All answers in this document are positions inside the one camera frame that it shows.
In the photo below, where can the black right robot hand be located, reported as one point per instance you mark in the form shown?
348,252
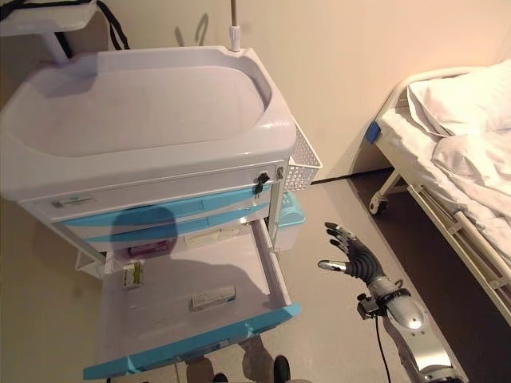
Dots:
359,261

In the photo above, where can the blue white medicine box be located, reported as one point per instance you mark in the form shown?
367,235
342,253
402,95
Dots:
213,297

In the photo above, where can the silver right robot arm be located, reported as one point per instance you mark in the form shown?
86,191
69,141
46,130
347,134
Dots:
411,319

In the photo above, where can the teal white cart drawer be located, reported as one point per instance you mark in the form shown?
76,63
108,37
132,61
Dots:
215,220
223,203

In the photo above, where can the long white medicine box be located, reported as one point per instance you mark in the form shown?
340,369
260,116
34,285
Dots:
211,236

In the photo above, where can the purple medicine box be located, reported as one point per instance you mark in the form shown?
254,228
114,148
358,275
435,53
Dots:
147,249

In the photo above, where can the white lockable cart drawer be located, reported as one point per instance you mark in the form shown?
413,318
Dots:
159,189

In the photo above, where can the green white medicine box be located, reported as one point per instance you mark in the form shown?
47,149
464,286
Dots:
133,275

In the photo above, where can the white bed caster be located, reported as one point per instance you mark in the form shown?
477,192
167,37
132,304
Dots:
377,203

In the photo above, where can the teal lidded waste bin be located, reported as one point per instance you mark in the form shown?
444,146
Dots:
289,219

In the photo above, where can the white perforated side basket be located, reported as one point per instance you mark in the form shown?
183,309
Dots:
305,159

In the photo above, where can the metal side latch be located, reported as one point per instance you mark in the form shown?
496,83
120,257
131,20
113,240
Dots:
280,173

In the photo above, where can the black key bunch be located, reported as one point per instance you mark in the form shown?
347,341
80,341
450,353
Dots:
261,179

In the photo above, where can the blue bed corner bumper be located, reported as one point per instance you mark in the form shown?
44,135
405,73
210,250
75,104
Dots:
373,132

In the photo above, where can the white bedding sheet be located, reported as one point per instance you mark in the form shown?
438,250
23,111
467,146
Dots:
471,171

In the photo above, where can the white pillow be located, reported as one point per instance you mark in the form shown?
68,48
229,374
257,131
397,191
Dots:
455,95

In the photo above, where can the grey left robot leg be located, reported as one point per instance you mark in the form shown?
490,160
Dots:
199,371

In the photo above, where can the metal IV pole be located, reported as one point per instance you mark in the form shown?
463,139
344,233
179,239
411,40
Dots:
234,28

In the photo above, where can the white medical cart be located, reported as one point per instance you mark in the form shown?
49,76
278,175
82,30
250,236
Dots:
139,111

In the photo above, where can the cart label sticker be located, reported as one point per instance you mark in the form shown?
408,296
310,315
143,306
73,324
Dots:
72,201

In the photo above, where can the white raised cart shelf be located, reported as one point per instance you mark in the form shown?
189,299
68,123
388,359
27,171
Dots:
48,16

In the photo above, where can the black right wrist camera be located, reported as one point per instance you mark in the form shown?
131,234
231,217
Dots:
367,307

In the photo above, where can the white hospital bed frame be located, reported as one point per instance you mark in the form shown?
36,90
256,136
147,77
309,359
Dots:
431,207

